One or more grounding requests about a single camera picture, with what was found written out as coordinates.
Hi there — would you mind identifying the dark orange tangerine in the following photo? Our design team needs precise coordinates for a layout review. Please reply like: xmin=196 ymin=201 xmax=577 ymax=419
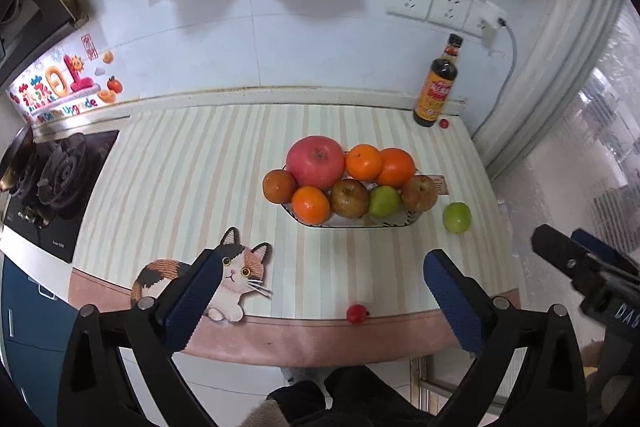
xmin=291 ymin=186 xmax=331 ymax=225

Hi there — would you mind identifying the black gas stove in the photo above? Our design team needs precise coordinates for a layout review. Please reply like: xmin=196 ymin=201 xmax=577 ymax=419
xmin=3 ymin=130 xmax=118 ymax=263

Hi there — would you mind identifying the green apple in plate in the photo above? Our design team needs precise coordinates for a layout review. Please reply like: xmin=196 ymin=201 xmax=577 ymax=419
xmin=368 ymin=185 xmax=401 ymax=218

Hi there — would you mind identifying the striped tablecloth with cat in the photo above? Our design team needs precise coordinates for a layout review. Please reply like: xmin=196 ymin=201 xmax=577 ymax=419
xmin=68 ymin=104 xmax=518 ymax=366

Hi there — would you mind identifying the colourful wall sticker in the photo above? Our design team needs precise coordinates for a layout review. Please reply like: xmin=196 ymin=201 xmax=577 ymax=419
xmin=6 ymin=34 xmax=124 ymax=127

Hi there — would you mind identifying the blue cabinet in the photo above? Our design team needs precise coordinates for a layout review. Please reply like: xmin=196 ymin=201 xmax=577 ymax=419
xmin=1 ymin=259 xmax=77 ymax=426

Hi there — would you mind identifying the floral ceramic fruit plate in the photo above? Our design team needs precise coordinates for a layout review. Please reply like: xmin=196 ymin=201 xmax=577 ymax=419
xmin=278 ymin=150 xmax=426 ymax=229

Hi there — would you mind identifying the soy sauce bottle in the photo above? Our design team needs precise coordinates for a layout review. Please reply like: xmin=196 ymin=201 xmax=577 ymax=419
xmin=412 ymin=34 xmax=463 ymax=128

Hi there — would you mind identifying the dark brownish orange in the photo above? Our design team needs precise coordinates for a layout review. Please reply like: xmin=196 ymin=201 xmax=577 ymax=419
xmin=262 ymin=169 xmax=297 ymax=205

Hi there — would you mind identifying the bright orange in plate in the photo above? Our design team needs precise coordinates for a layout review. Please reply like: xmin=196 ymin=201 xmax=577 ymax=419
xmin=375 ymin=147 xmax=416 ymax=188

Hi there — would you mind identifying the small red cherry tomato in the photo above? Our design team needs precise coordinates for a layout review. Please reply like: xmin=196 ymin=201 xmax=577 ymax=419
xmin=345 ymin=303 xmax=370 ymax=325

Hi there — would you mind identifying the white wall socket strip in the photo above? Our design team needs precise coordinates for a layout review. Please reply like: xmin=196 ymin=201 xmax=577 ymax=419
xmin=385 ymin=0 xmax=491 ymax=37

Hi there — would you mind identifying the brownish red apple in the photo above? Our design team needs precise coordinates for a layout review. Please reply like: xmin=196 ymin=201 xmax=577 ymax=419
xmin=330 ymin=179 xmax=370 ymax=219

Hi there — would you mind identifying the red yellow striped apple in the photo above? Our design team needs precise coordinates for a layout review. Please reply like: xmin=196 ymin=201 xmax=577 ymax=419
xmin=400 ymin=174 xmax=438 ymax=212

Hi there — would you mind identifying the large red apple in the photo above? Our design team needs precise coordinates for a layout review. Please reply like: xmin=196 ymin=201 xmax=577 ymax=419
xmin=285 ymin=135 xmax=345 ymax=191

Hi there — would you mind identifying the white plug adapter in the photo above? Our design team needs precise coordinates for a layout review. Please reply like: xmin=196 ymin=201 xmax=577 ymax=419
xmin=478 ymin=1 xmax=506 ymax=46

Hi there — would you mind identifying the grey power cable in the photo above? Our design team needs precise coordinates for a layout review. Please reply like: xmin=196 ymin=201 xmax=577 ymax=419
xmin=470 ymin=18 xmax=519 ymax=141

